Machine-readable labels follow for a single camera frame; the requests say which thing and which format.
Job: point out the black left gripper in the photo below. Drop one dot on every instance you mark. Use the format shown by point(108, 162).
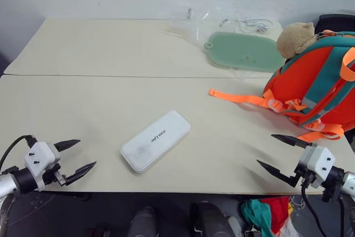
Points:
point(52, 174)

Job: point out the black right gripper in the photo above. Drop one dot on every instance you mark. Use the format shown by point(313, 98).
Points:
point(302, 177)

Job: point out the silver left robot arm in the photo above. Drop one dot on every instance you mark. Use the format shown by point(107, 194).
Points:
point(16, 179)

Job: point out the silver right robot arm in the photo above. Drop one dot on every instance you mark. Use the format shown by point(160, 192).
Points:
point(337, 180)

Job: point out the orange and teal backpack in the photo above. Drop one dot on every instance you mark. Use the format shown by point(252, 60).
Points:
point(313, 81)

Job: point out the white rectangular case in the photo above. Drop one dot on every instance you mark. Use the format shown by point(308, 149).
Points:
point(155, 141)

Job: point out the colourful cloth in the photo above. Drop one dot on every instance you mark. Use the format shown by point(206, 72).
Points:
point(266, 214)

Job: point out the grey rounded shape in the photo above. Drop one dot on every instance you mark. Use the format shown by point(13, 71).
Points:
point(142, 221)

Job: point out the black rounded shape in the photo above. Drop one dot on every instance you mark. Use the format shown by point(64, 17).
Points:
point(210, 220)

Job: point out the green silicone mat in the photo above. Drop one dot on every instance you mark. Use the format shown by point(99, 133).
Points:
point(244, 51)

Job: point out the beige plush bear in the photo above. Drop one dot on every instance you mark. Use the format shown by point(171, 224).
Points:
point(294, 40)

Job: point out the black chair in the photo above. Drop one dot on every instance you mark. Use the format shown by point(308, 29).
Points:
point(335, 22)

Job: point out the clear plastic bag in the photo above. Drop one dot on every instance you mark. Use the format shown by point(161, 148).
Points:
point(194, 30)

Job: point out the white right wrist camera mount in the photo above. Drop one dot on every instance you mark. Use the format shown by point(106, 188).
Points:
point(317, 159)

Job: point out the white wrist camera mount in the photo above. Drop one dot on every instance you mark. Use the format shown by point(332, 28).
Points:
point(38, 156)
point(317, 159)

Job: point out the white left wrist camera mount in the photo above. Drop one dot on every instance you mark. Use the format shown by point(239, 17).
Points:
point(38, 156)

